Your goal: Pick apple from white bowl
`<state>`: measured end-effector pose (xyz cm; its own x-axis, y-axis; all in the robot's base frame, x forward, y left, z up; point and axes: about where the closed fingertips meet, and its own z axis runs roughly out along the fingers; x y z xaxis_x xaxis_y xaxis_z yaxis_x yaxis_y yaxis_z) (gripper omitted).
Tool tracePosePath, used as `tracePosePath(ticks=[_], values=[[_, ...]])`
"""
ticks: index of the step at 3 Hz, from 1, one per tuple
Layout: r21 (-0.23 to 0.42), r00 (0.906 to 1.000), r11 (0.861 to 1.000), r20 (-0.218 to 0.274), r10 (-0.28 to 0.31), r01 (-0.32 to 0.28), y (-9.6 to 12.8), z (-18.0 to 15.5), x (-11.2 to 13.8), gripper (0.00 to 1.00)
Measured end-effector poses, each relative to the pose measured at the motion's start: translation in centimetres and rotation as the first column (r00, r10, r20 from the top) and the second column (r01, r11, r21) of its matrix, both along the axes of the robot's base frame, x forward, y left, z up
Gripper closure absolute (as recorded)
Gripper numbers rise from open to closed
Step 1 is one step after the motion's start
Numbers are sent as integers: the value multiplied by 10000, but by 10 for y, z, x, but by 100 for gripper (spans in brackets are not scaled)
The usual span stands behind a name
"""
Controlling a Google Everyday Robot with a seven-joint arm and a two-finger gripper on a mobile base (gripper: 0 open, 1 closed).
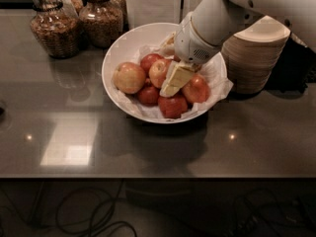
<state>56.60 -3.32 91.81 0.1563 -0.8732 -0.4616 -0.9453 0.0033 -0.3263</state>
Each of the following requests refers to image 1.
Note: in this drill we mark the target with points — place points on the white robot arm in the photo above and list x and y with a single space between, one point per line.
202 33

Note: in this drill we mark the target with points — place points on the granola glass jar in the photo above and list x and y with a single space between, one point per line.
102 22
56 32

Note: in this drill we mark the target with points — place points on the red apple front centre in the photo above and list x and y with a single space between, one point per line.
173 107

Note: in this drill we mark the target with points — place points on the front left granola glass jar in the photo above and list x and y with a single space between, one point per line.
56 32

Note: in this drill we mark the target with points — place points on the right granola glass jar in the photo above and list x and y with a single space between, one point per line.
102 22

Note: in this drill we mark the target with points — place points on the red apple back right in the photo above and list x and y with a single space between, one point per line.
176 58

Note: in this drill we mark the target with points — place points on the dark red apple front left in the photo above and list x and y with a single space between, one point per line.
148 96

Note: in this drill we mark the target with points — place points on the back left granola jar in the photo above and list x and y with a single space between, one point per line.
72 7

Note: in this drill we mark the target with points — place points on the yellow-red apple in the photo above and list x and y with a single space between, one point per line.
158 72

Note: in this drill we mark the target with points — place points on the red apple back left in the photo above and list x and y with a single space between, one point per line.
147 61

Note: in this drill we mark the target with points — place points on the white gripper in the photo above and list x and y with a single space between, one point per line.
190 45

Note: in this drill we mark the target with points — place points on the front stack paper bowls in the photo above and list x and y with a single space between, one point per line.
251 55

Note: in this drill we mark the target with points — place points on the yellowish apple far left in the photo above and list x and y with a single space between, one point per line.
129 77

